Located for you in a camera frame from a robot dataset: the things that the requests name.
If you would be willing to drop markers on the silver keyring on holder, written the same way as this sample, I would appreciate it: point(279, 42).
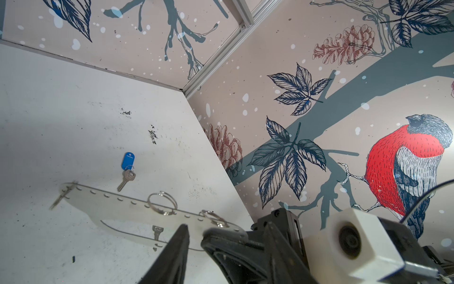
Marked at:
point(162, 203)

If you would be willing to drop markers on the silver key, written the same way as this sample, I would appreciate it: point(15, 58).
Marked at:
point(128, 176)

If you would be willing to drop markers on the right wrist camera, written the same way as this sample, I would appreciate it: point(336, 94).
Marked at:
point(361, 248)

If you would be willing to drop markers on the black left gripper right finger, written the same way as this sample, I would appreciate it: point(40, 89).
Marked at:
point(283, 265)

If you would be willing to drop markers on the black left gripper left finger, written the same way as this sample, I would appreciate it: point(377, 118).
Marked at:
point(170, 266)

